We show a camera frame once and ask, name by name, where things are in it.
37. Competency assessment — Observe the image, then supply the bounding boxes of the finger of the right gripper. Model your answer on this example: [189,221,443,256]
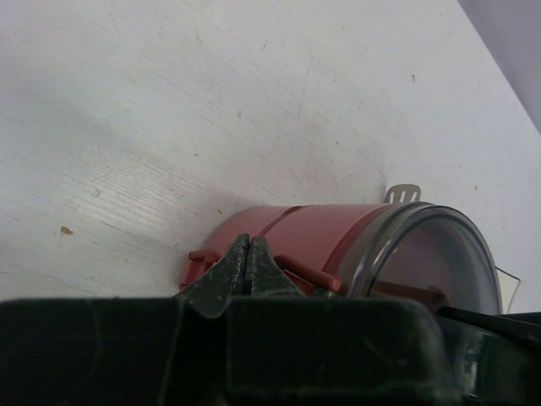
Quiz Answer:
[436,307,540,405]

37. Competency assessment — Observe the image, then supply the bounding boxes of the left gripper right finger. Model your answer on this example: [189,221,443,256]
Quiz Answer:
[249,237,462,405]

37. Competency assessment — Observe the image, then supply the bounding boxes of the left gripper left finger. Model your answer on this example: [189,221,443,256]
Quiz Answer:
[1,234,249,405]

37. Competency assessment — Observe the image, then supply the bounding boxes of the pink lunch bowl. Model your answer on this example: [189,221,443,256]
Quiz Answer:
[257,203,398,297]
[178,206,301,291]

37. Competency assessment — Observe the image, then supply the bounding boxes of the grey transparent top lid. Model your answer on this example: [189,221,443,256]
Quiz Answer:
[335,202,502,315]

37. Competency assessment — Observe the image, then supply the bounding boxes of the metal tongs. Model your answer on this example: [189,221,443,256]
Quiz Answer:
[384,184,422,205]

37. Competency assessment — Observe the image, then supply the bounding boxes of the white square plate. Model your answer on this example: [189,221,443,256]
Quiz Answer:
[496,267,521,314]

